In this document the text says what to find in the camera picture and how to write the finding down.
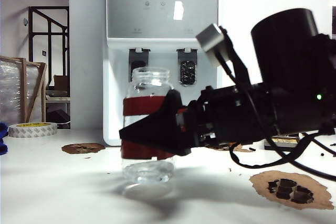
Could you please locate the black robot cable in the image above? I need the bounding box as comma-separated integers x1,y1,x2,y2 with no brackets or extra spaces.
229,129,336,182

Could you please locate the white double-sided tape roll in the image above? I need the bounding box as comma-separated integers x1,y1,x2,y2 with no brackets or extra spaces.
8,122,58,138

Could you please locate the brown cardboard box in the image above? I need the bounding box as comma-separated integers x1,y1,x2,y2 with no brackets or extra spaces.
54,74,70,91

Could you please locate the grey background shelf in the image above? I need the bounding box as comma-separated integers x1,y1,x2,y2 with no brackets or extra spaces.
46,90,71,130

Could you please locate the black soldering iron stand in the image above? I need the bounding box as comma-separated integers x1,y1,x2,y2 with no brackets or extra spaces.
264,136,301,152

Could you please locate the glass bottle with red belts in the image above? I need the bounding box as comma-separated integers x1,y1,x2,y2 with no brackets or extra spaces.
120,67,176,184

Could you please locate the black metal stair frame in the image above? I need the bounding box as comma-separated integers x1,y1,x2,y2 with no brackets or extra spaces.
28,6,70,78

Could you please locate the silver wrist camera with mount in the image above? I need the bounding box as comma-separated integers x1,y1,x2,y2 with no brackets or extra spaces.
195,23,250,88

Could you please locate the yellow cleaning sponge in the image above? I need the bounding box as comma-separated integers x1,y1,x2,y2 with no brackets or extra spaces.
272,137,299,143

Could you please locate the blue cloth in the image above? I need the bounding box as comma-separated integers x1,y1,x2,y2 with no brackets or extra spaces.
0,122,10,156

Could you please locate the white water dispenser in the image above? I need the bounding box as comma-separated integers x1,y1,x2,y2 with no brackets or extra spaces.
102,0,224,147

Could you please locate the wooden frame with plastic wrap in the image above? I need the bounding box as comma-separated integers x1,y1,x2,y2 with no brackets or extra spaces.
0,55,48,125

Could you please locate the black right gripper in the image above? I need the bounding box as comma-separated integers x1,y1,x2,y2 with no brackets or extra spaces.
119,83,279,156

